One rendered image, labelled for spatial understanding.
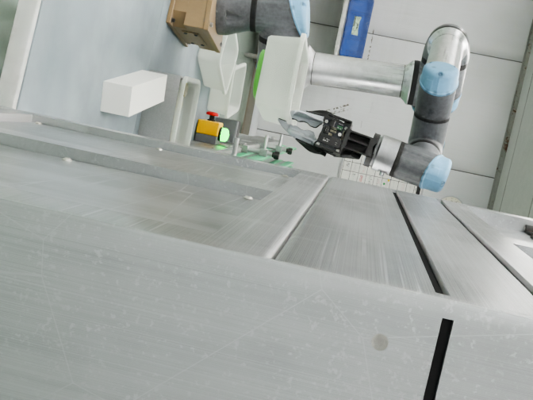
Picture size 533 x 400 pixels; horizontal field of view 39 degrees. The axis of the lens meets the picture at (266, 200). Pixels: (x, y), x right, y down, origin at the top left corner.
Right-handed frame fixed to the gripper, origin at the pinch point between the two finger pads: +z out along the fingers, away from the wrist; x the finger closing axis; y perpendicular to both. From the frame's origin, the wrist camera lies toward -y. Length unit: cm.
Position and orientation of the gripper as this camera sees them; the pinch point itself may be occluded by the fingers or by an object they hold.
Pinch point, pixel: (285, 119)
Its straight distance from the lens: 158.0
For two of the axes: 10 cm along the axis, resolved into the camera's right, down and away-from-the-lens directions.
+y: -1.1, -0.4, -9.9
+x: -3.6, 9.3, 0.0
